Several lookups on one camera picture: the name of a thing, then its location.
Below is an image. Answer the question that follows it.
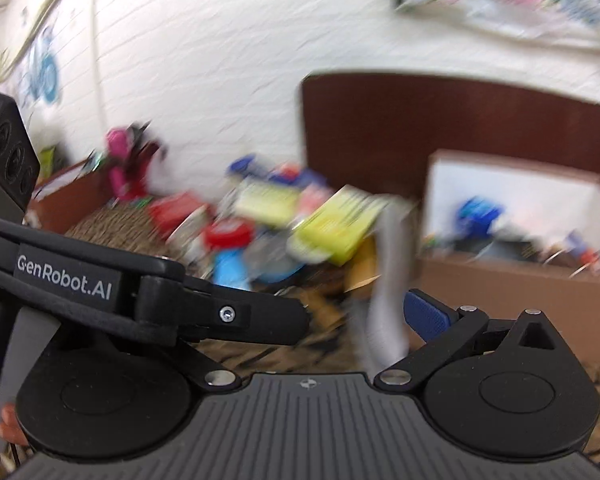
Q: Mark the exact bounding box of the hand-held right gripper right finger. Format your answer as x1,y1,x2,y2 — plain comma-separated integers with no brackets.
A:
374,289,573,390

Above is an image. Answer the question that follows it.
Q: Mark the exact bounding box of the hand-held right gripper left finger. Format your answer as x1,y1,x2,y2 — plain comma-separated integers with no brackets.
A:
182,340,242,392

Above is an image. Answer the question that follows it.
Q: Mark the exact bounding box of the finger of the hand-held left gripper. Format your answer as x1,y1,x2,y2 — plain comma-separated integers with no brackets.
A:
0,217,309,347

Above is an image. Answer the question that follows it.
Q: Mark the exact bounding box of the large cardboard box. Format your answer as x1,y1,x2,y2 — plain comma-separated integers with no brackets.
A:
417,149,600,363

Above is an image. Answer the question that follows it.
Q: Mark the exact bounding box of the white cloth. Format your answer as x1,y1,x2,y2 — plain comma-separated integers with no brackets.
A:
352,202,416,376

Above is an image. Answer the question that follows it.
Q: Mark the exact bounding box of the brown open box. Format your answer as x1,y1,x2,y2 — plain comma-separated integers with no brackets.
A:
27,157,111,233

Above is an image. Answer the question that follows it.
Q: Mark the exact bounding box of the small brown cardboard box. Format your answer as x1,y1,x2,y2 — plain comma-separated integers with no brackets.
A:
342,235,381,293

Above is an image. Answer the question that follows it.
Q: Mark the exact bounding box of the light blue item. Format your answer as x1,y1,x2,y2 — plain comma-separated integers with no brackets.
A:
212,250,256,291

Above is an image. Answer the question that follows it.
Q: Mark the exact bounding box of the red packet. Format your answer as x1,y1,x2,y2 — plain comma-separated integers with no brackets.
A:
147,192,211,241

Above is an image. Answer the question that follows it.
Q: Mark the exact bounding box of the red round lid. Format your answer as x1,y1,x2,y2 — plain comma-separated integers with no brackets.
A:
202,217,256,251

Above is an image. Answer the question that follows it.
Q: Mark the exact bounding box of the patterned brown blanket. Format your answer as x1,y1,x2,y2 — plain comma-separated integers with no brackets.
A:
65,202,600,401

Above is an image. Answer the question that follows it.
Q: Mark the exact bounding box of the pink toy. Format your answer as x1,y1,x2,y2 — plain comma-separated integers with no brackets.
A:
105,127,153,203

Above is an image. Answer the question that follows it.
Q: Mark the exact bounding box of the yellow box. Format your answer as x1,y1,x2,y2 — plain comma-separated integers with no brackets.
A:
287,185,396,267

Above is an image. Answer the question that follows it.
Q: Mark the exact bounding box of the pale yellow packet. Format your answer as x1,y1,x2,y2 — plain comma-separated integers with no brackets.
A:
235,177,301,228

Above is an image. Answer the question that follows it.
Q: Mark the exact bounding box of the blue white packet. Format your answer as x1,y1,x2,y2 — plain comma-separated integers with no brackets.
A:
227,155,281,178

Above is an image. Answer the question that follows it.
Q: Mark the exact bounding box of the dark brown wooden headboard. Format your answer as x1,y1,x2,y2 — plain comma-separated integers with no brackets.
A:
300,71,600,221

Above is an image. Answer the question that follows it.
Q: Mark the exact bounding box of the blue wall sticker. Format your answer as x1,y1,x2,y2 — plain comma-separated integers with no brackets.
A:
22,25,63,108

